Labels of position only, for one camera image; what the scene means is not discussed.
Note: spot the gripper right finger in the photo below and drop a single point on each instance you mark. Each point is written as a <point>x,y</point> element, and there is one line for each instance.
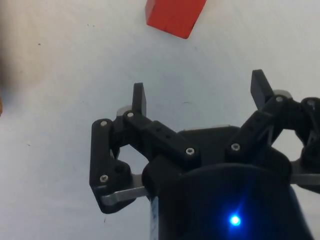
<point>257,125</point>

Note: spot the red cube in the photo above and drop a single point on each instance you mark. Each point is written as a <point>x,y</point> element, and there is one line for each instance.
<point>172,17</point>

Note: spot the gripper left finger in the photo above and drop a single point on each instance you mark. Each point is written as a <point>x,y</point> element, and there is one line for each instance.
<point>152,131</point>

